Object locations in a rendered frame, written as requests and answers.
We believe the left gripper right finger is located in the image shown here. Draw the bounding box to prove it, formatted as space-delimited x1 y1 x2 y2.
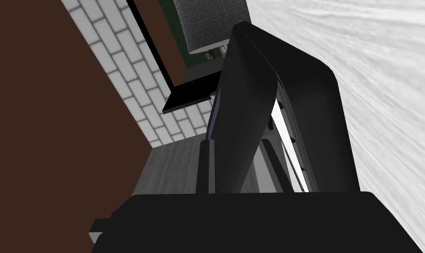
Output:
260 138 294 194

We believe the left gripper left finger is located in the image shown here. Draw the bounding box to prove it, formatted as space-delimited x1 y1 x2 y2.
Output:
196 139 216 195

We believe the black curved bar handle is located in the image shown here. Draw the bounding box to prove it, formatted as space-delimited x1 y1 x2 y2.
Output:
205 21 361 195

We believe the grey upholstered furniture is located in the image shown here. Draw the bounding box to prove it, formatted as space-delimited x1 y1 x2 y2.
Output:
173 0 251 55

